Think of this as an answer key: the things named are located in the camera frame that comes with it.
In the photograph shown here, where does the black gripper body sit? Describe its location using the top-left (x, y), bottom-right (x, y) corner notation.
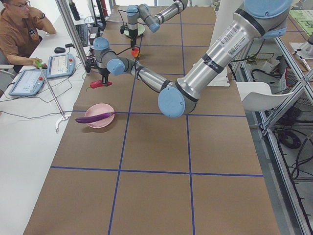
top-left (98, 68), bottom-right (109, 76)
top-left (129, 29), bottom-right (137, 40)

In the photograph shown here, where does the red chili pepper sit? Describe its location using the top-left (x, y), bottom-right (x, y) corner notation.
top-left (86, 80), bottom-right (112, 91)

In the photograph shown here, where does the red pomegranate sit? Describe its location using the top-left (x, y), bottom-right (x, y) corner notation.
top-left (131, 47), bottom-right (140, 58)

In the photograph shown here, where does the purple eggplant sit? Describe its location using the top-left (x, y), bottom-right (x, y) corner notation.
top-left (75, 112), bottom-right (115, 124)

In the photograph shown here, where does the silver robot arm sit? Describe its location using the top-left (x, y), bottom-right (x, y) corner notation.
top-left (120, 0), bottom-right (188, 48)
top-left (93, 0), bottom-right (292, 118)

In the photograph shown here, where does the green plate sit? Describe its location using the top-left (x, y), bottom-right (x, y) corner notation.
top-left (123, 24), bottom-right (145, 38)

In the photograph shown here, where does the pink plate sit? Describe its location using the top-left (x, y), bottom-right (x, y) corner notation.
top-left (85, 103), bottom-right (115, 128)

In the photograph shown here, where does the far teach pendant tablet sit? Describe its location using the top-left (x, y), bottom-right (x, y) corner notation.
top-left (46, 54), bottom-right (75, 78)

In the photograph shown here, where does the teach pendant tablet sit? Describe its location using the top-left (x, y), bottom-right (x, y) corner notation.
top-left (46, 54), bottom-right (75, 78)
top-left (9, 69), bottom-right (44, 96)

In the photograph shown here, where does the black keyboard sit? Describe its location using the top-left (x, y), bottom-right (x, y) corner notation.
top-left (75, 24), bottom-right (89, 47)

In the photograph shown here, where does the black computer mouse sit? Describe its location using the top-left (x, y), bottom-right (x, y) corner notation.
top-left (54, 47), bottom-right (66, 54)

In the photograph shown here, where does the near teach pendant tablet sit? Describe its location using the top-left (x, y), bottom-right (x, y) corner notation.
top-left (9, 69), bottom-right (44, 96)

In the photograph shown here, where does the man in brown shirt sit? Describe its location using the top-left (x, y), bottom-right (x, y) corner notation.
top-left (0, 0), bottom-right (56, 72)

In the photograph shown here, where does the white chair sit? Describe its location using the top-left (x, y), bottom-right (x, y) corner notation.
top-left (236, 82), bottom-right (293, 112)

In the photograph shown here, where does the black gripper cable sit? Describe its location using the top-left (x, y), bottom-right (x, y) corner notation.
top-left (114, 46), bottom-right (137, 56)

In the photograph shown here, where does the wrist black camera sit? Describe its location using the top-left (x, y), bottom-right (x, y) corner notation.
top-left (85, 56), bottom-right (97, 74)
top-left (120, 25), bottom-right (129, 34)

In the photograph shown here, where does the green handled reach grabber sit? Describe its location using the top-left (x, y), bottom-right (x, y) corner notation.
top-left (34, 59), bottom-right (70, 133)

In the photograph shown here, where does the aluminium frame post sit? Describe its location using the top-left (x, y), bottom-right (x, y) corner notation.
top-left (56, 0), bottom-right (90, 75)

